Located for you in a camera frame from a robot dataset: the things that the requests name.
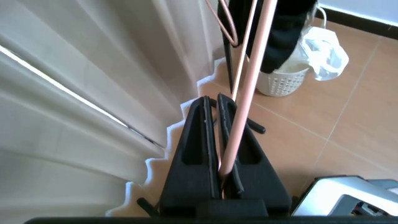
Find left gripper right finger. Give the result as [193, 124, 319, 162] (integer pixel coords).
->
[217, 93, 292, 218]

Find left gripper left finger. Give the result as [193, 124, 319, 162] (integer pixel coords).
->
[159, 95, 221, 218]

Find black shorts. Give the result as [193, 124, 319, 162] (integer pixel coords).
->
[228, 0, 318, 75]

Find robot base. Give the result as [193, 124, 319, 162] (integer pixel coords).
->
[292, 175, 398, 218]

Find white laundry basket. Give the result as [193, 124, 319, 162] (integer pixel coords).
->
[256, 6, 328, 98]

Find black clothes rack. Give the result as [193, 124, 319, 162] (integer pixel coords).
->
[136, 0, 267, 218]

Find white garment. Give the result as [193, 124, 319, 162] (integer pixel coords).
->
[300, 26, 350, 82]

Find beige curtain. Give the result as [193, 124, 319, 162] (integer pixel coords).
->
[0, 0, 226, 218]

